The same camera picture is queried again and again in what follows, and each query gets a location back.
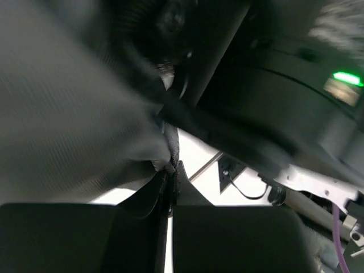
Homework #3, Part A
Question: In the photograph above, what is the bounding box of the grey pleated skirt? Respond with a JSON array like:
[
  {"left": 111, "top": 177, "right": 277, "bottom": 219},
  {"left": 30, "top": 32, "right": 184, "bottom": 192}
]
[{"left": 1, "top": 1, "right": 179, "bottom": 204}]

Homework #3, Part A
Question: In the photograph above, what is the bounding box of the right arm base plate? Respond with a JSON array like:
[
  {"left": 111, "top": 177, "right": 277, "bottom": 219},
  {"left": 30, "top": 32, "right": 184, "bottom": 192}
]
[{"left": 218, "top": 155, "right": 246, "bottom": 194}]

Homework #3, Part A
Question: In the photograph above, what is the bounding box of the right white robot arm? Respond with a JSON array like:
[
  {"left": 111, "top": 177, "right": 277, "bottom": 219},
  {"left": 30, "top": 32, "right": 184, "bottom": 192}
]
[{"left": 110, "top": 1, "right": 363, "bottom": 251}]

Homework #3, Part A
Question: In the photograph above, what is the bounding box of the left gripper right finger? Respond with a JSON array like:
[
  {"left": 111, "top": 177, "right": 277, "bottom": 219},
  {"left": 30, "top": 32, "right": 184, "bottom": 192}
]
[{"left": 172, "top": 162, "right": 317, "bottom": 273}]

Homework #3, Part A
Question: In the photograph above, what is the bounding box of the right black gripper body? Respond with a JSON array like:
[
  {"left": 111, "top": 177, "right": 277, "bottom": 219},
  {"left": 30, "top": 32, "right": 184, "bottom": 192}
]
[{"left": 109, "top": 1, "right": 363, "bottom": 182}]

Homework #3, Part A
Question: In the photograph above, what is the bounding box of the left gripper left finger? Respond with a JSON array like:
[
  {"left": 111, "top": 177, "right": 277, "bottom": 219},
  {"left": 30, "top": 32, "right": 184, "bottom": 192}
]
[{"left": 1, "top": 172, "right": 171, "bottom": 272}]

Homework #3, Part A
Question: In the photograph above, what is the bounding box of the aluminium table edge rail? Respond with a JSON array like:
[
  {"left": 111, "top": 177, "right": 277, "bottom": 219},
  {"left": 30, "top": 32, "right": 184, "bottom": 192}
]
[{"left": 189, "top": 152, "right": 223, "bottom": 183}]

